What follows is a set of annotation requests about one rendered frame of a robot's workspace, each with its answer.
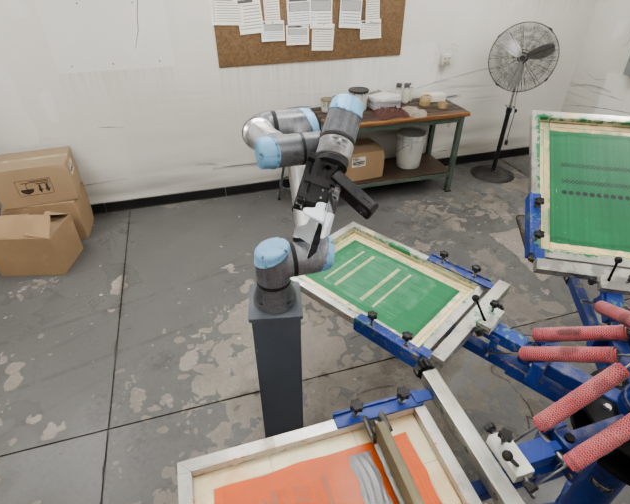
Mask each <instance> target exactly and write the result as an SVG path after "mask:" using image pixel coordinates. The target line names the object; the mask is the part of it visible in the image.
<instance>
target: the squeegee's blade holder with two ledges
mask: <svg viewBox="0 0 630 504"><path fill-rule="evenodd" d="M374 447H375V450H376V452H377V454H378V457H379V459H380V461H381V464H382V466H383V468H384V470H385V473H386V475H387V477H388V480H389V482H390V484H391V486H392V489H393V491H394V493H395V496H396V498H397V500H398V502H399V504H405V502H404V500H403V498H402V495H401V493H400V491H399V489H398V486H397V484H396V482H395V480H394V478H393V475H392V473H391V471H390V469H389V466H388V464H387V462H386V460H385V457H384V455H383V453H382V451H381V449H380V446H379V444H375V445H374Z"/></svg>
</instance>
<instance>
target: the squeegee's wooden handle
mask: <svg viewBox="0 0 630 504"><path fill-rule="evenodd" d="M375 435H376V442H377V444H379V446H380V449H381V451H382V453H383V455H384V457H385V460H386V462H387V464H388V466H389V469H390V471H391V473H392V475H393V478H394V480H395V482H396V484H397V486H398V489H399V491H400V493H401V495H402V498H403V500H404V502H405V504H425V502H424V500H423V498H422V496H421V494H420V492H419V490H418V488H417V486H416V484H415V482H414V480H413V478H412V476H411V474H410V471H409V469H408V467H407V465H406V463H405V461H404V459H403V457H402V455H401V453H400V451H399V449H398V447H397V445H396V443H395V440H394V438H393V436H392V434H391V432H390V430H389V428H388V426H387V424H386V422H385V421H381V422H378V423H376V428H375Z"/></svg>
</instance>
